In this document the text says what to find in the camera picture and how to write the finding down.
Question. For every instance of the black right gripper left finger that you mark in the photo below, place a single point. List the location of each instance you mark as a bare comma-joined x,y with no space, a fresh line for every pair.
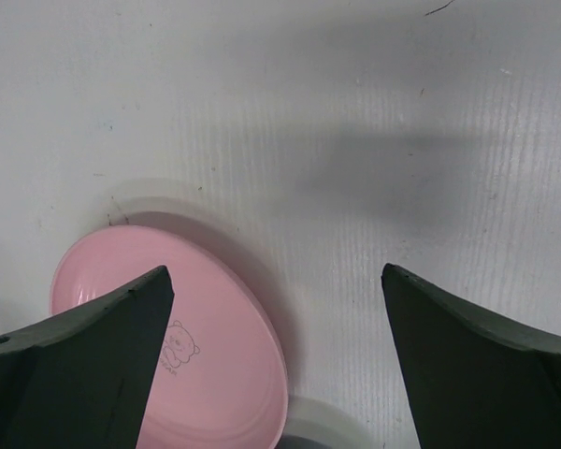
82,378

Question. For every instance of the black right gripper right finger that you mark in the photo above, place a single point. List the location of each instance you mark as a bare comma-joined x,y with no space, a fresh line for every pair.
474,378

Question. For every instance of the pink plate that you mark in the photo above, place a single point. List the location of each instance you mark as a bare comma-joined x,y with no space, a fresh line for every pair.
221,381

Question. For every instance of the dark blue bowl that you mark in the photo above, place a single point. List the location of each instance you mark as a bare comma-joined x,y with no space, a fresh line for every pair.
299,442

